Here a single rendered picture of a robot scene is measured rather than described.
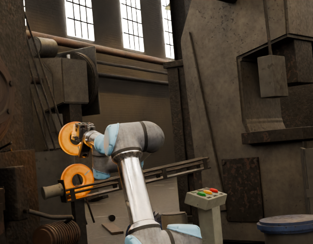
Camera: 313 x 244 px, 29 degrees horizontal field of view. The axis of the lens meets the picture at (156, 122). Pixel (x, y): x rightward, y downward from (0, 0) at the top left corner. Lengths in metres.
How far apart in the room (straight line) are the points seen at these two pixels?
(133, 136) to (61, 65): 8.30
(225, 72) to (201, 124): 0.47
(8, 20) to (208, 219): 1.36
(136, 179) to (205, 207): 0.60
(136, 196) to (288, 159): 2.61
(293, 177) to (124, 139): 2.58
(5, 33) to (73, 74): 7.64
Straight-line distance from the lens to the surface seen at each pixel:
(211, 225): 2.76
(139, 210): 2.13
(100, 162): 2.59
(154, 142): 2.25
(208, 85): 5.00
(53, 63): 10.60
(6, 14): 3.09
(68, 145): 2.85
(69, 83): 10.56
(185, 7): 11.44
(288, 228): 2.89
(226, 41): 4.92
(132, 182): 2.16
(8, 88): 2.64
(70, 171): 2.86
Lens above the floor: 0.83
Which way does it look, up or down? 2 degrees up
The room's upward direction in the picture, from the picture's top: 5 degrees counter-clockwise
